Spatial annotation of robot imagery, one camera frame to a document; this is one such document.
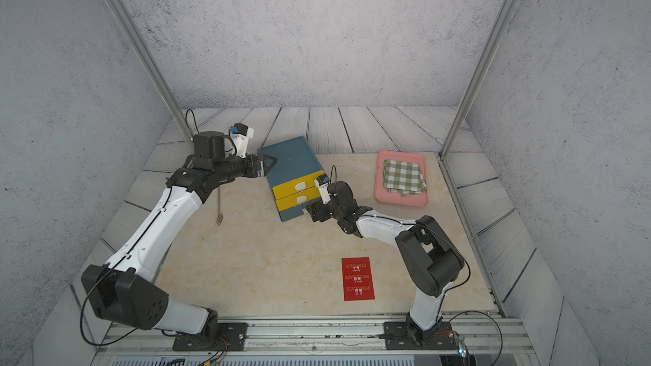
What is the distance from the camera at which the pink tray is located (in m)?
1.07

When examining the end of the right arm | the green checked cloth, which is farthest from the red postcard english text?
the green checked cloth

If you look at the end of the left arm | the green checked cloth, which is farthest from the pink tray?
the end of the left arm

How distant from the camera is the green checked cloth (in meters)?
1.10

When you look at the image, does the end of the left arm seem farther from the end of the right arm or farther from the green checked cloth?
the green checked cloth

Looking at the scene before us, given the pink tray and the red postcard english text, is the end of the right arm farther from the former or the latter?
the pink tray

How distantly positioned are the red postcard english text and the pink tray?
0.28 metres

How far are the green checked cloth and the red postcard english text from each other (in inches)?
13.4

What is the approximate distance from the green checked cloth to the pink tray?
0.01 metres

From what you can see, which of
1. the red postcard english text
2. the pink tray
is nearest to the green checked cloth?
the pink tray

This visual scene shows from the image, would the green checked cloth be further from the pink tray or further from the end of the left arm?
the end of the left arm

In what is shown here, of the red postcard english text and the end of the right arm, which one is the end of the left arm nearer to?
the end of the right arm

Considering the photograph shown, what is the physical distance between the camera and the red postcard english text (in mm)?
825

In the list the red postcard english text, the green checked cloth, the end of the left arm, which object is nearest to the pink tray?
the green checked cloth
